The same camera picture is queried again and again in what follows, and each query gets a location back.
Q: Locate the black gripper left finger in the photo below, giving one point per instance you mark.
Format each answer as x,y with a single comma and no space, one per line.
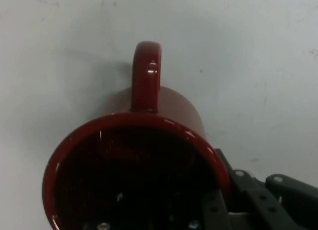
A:
214,212

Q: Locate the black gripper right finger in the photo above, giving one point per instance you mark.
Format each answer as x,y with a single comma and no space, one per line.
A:
285,205

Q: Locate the red ceramic mug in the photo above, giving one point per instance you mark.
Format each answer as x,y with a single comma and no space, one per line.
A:
146,103

